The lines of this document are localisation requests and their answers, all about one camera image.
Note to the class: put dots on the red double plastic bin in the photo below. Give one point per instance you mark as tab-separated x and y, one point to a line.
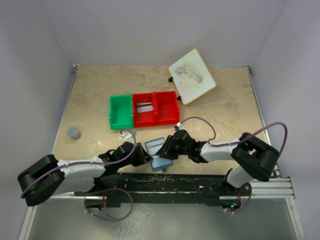
165	109

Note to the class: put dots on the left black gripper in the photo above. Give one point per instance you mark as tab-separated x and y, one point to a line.
142	157

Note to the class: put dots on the white board wooden frame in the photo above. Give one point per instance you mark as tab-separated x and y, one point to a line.
191	77

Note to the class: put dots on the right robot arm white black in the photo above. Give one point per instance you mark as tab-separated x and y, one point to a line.
256	158

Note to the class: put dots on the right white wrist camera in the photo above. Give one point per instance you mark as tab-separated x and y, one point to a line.
178	127

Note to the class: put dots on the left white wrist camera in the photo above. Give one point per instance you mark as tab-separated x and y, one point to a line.
128	136

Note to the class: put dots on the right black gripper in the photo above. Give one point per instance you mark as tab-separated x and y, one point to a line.
165	150

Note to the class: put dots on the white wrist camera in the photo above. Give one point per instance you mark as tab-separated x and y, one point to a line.
178	127
128	136

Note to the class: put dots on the green plastic bin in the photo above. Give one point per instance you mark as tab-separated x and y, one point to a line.
121	112

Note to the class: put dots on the blue card holder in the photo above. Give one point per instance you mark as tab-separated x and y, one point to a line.
157	163

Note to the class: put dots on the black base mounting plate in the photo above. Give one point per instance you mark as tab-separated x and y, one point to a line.
153	188

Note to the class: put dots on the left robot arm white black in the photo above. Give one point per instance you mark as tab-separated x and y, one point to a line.
50	176

